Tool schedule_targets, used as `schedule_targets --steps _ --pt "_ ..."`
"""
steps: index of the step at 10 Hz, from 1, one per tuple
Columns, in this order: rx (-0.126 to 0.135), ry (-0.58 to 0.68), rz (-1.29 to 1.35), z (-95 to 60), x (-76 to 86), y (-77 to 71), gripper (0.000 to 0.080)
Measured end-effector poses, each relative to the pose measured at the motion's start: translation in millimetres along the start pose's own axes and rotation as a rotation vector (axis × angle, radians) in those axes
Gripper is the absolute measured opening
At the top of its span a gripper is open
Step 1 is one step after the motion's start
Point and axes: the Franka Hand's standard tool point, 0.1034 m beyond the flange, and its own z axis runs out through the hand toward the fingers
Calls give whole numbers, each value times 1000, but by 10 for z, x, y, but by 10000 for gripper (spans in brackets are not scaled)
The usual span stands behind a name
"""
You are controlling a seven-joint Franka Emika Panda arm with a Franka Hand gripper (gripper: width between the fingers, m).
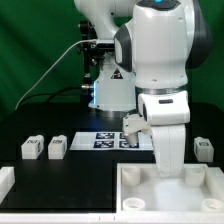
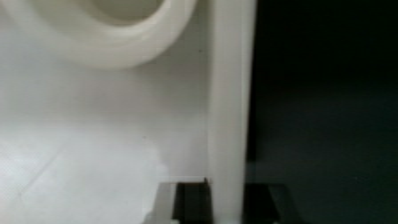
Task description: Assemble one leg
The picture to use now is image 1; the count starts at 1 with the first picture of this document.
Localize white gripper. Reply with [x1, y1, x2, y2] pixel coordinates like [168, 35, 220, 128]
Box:
[138, 91, 190, 177]

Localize white square tabletop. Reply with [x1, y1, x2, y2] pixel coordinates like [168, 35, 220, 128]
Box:
[116, 163, 224, 213]

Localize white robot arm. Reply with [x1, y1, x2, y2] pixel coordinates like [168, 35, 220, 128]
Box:
[74, 0, 211, 176]

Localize white sheet with AprilTags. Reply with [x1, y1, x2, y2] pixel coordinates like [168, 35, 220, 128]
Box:
[70, 132, 153, 151]

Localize white U-shaped obstacle fixture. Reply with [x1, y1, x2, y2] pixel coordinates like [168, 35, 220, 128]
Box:
[0, 167, 15, 204]

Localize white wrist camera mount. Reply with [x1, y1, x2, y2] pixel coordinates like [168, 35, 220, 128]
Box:
[123, 114, 151, 146]

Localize white camera cable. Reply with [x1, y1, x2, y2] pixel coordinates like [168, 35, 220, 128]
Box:
[14, 38, 98, 111]

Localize black base cable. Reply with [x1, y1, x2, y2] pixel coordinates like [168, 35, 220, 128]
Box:
[19, 85, 94, 104]

